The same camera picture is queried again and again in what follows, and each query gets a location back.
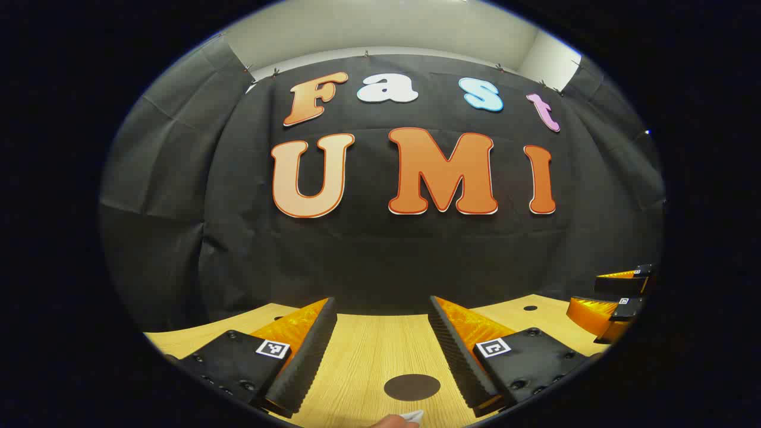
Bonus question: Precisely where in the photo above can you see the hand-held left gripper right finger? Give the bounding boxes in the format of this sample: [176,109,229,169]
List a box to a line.
[429,295,595,418]

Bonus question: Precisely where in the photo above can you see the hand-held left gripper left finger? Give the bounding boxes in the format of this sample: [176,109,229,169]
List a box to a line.
[163,297,338,418]

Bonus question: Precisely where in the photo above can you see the dark round coaster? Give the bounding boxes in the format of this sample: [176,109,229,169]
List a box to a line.
[384,374,441,402]

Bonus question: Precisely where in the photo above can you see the wooden desktop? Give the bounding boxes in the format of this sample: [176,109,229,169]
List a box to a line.
[144,294,619,428]

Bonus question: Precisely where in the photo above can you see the black backdrop cloth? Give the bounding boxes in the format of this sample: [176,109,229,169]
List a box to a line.
[98,36,665,333]

